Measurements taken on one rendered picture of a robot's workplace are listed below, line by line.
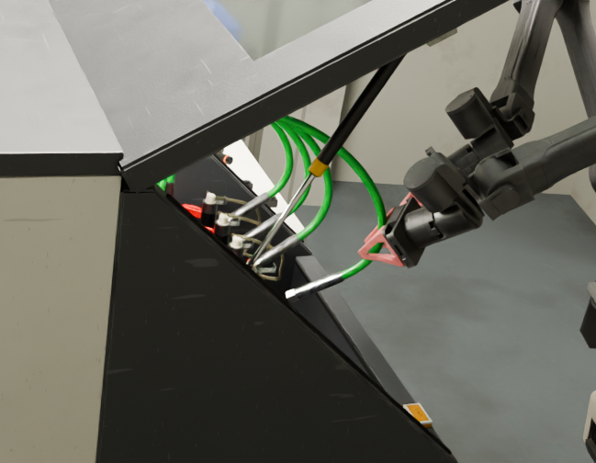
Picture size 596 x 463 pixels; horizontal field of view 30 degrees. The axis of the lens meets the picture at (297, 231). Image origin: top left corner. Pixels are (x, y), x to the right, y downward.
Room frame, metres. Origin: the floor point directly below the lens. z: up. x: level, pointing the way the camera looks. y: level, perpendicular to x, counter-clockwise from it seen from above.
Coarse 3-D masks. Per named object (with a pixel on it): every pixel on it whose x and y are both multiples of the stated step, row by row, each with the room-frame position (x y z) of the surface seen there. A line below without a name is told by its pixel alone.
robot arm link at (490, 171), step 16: (576, 128) 1.51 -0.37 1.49; (592, 128) 1.50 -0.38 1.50; (528, 144) 1.51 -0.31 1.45; (544, 144) 1.50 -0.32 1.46; (560, 144) 1.49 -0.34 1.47; (576, 144) 1.48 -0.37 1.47; (592, 144) 1.49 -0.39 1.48; (496, 160) 1.50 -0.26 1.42; (512, 160) 1.51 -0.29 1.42; (528, 160) 1.47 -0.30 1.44; (544, 160) 1.47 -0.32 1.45; (560, 160) 1.48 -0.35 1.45; (576, 160) 1.48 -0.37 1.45; (592, 160) 1.49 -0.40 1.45; (480, 176) 1.48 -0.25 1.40; (496, 176) 1.46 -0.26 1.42; (512, 176) 1.45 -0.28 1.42; (528, 176) 1.46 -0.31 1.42; (544, 176) 1.46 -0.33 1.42; (560, 176) 1.48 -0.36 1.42; (528, 192) 1.46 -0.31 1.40; (512, 208) 1.46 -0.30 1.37
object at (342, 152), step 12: (288, 120) 1.52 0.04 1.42; (300, 120) 1.52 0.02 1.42; (312, 132) 1.52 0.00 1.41; (348, 156) 1.52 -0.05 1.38; (360, 168) 1.52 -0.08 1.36; (372, 180) 1.53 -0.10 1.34; (372, 192) 1.52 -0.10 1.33; (384, 216) 1.52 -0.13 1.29; (372, 252) 1.52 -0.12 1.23; (360, 264) 1.52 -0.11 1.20; (348, 276) 1.52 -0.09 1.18
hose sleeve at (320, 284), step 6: (330, 276) 1.52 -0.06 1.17; (336, 276) 1.52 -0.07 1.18; (312, 282) 1.53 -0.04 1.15; (318, 282) 1.52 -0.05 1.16; (324, 282) 1.52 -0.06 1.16; (330, 282) 1.52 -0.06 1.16; (336, 282) 1.52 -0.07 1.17; (300, 288) 1.52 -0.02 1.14; (306, 288) 1.52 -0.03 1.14; (312, 288) 1.52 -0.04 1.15; (318, 288) 1.52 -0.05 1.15; (324, 288) 1.52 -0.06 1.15; (300, 294) 1.52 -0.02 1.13; (306, 294) 1.52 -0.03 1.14
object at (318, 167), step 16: (384, 80) 1.29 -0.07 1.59; (368, 96) 1.29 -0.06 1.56; (352, 112) 1.29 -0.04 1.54; (352, 128) 1.28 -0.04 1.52; (336, 144) 1.28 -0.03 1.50; (320, 160) 1.27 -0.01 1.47; (320, 176) 1.28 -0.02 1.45; (304, 192) 1.27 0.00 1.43; (288, 208) 1.27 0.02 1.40; (256, 256) 1.26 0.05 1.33; (256, 272) 1.25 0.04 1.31
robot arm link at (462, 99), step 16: (464, 96) 1.73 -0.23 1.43; (480, 96) 1.75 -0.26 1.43; (448, 112) 1.71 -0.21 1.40; (464, 112) 1.70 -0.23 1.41; (480, 112) 1.71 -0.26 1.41; (496, 112) 1.75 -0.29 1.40; (528, 112) 1.77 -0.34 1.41; (464, 128) 1.70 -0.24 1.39; (480, 128) 1.70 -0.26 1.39; (512, 128) 1.74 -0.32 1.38; (528, 128) 1.75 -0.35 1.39
